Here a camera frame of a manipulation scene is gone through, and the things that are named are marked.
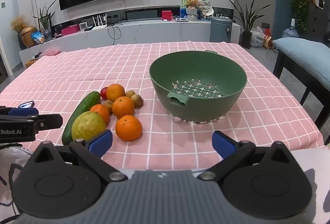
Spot blue snack bag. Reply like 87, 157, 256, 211
31, 31, 46, 45

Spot black cables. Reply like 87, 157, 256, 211
106, 21, 124, 40

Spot white printed cloth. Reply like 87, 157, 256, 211
0, 143, 330, 224

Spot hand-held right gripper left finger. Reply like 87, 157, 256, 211
24, 129, 128, 183

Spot light blue seat cushion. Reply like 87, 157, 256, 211
272, 37, 330, 91

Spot clear water jug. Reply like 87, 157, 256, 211
282, 18, 300, 39

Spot dark drawer cabinet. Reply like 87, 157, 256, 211
306, 3, 330, 47

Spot yellow green mango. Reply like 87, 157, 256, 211
71, 111, 107, 141

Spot green colander bowl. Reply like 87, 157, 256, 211
149, 50, 248, 123

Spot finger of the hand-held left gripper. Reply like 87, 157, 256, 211
0, 114, 63, 135
0, 106, 39, 117

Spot white hat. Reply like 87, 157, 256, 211
200, 6, 215, 19

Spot long-leaved potted plant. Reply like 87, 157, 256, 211
227, 0, 272, 49

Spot white router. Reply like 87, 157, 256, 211
91, 14, 109, 31

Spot grey trash can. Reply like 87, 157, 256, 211
209, 16, 233, 43

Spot grey television console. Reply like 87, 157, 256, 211
19, 19, 243, 69

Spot dried yellow plant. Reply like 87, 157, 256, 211
10, 15, 28, 34

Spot orange plastic bag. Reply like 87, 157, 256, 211
263, 28, 274, 50

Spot orange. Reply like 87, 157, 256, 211
112, 96, 136, 119
106, 84, 126, 102
115, 115, 143, 142
89, 104, 111, 126

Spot pink box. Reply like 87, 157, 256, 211
61, 25, 80, 36

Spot white plastic bag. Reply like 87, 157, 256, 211
250, 27, 266, 48

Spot small green potted plant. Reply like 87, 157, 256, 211
32, 0, 56, 42

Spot dark wooden chair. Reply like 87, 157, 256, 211
272, 52, 330, 146

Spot green cucumber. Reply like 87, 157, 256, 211
61, 91, 101, 146

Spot pink plastic bag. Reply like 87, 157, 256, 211
41, 48, 62, 57

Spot pink checked tablecloth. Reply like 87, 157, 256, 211
0, 41, 324, 172

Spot brown round vase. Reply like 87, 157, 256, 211
20, 25, 38, 49

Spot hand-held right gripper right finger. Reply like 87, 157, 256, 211
197, 130, 303, 183

